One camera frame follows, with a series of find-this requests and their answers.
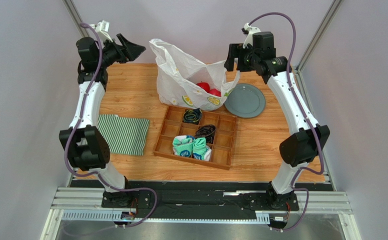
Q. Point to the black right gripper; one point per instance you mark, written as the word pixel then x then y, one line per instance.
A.
pixel 241 59

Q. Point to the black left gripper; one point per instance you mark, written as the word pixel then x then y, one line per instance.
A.
pixel 130 51

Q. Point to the red pomegranate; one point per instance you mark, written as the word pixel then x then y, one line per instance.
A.
pixel 215 92

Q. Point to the red apple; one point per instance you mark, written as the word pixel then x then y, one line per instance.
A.
pixel 204 85

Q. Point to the white plastic bag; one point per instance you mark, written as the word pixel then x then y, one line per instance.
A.
pixel 179 72

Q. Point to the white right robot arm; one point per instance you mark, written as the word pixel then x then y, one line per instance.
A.
pixel 307 137

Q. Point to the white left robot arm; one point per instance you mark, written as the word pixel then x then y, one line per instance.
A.
pixel 86 152

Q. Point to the grey plate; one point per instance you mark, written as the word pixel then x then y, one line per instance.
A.
pixel 245 101

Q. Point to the green striped cloth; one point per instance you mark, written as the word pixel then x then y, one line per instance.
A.
pixel 124 135

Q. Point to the wooden divided tray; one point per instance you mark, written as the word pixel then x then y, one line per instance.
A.
pixel 218 129

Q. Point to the left teal rolled sock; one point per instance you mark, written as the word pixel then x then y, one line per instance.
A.
pixel 183 145

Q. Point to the teal rolled sock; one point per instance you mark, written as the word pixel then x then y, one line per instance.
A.
pixel 201 151
pixel 183 145

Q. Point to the right teal rolled sock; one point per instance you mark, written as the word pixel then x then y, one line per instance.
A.
pixel 201 151

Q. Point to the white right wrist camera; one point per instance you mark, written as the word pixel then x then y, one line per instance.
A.
pixel 249 31

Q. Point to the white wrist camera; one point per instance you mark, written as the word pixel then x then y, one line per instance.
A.
pixel 249 31
pixel 101 28

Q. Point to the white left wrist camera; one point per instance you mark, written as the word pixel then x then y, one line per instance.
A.
pixel 101 28

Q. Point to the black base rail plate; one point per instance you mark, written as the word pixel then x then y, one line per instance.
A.
pixel 201 200

